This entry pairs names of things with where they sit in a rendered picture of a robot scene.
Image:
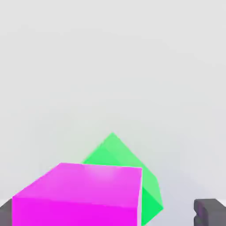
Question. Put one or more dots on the small magenta cube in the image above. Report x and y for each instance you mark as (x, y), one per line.
(76, 196)

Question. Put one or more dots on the small green cube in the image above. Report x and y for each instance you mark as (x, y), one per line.
(150, 197)

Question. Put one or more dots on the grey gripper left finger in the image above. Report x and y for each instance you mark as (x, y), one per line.
(6, 214)

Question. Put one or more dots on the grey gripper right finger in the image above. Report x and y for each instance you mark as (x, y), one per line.
(210, 211)

